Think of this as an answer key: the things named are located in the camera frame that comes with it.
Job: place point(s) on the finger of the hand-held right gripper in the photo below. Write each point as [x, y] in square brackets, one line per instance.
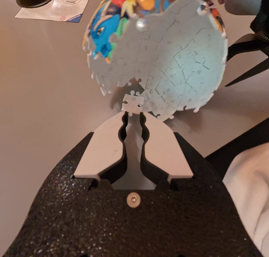
[243, 45]
[241, 2]

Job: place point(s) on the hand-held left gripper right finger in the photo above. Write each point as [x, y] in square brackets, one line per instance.
[166, 154]

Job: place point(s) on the colourful puzzle ball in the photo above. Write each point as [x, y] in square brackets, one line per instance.
[168, 61]

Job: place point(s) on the white instruction leaflet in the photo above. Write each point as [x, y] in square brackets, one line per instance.
[69, 11]

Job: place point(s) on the single puzzle piece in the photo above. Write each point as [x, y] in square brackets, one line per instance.
[132, 103]

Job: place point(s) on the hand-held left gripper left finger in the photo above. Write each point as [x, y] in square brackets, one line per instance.
[100, 154]

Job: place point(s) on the person's white shirt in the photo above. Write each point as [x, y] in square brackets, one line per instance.
[248, 187]

